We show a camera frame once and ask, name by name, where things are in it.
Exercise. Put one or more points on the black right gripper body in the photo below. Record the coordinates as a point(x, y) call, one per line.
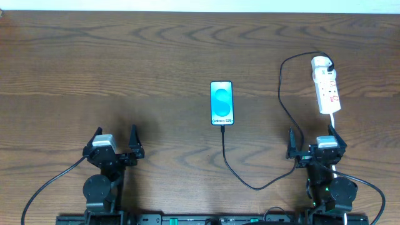
point(314, 157)

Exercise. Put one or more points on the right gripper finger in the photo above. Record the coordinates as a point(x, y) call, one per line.
point(332, 132)
point(292, 150)

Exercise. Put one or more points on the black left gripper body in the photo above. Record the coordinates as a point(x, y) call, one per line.
point(116, 157)

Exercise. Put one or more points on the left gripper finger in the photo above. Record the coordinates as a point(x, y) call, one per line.
point(98, 131)
point(135, 144)

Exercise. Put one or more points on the blue screen Galaxy smartphone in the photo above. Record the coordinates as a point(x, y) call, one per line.
point(222, 103)

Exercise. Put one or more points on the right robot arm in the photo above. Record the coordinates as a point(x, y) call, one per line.
point(332, 196)

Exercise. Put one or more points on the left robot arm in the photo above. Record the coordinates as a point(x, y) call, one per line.
point(103, 191)

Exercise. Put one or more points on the white power strip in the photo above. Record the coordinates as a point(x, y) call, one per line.
point(326, 90)

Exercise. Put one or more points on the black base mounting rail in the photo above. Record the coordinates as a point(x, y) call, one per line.
point(157, 219)

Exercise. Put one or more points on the white USB wall charger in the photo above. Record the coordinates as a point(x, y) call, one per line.
point(322, 62)

